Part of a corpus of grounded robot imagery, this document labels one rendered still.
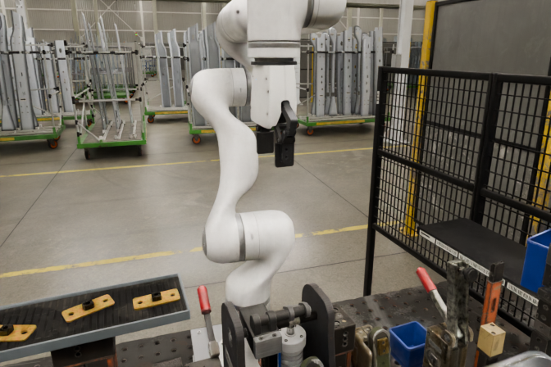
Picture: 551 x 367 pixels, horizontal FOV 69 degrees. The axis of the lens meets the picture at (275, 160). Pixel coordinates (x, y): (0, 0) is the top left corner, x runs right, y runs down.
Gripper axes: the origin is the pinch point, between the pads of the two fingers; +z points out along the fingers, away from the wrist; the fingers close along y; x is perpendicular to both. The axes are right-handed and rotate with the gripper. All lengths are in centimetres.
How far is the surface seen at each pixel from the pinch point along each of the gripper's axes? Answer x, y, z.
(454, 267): 33.9, 9.6, 23.5
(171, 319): -18.9, -1.6, 29.0
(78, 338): -33.9, -1.6, 28.8
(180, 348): -14, -49, 75
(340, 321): 11.6, 5.3, 32.9
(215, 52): 136, -657, -15
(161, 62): 70, -935, 8
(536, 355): 53, 16, 45
